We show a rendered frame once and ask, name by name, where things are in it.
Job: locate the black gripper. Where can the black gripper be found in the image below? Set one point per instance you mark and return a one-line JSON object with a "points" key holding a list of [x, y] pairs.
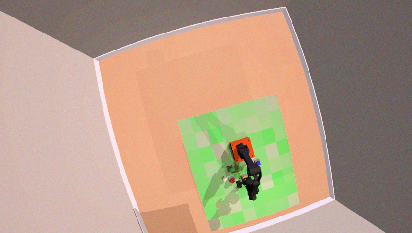
{"points": [[245, 181]]}

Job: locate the green button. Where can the green button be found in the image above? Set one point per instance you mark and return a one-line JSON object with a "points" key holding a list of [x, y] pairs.
{"points": [[230, 168]]}

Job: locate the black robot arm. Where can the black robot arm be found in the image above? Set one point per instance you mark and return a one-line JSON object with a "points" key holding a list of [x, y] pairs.
{"points": [[252, 170]]}

